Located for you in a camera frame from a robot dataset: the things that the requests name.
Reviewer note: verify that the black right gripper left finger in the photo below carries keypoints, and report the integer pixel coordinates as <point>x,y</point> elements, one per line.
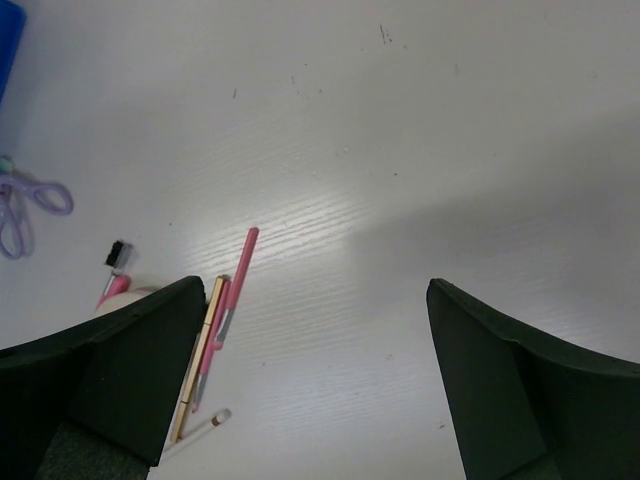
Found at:
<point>95,401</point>

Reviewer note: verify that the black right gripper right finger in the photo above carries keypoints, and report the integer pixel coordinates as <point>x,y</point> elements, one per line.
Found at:
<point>526,404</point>

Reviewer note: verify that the round cream powder puff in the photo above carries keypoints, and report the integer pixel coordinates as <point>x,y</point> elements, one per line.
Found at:
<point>121,300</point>

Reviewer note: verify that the white thin makeup pencil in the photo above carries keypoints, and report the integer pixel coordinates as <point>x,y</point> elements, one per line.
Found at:
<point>218,419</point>

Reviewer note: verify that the long pink makeup brush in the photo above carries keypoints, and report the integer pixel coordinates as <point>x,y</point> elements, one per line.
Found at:
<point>236,287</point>

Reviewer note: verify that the pink brow comb brush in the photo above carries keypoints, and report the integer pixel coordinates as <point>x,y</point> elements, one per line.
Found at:
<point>119,260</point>

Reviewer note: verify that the blue divided plastic bin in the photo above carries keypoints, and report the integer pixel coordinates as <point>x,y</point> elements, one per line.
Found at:
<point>12,23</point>

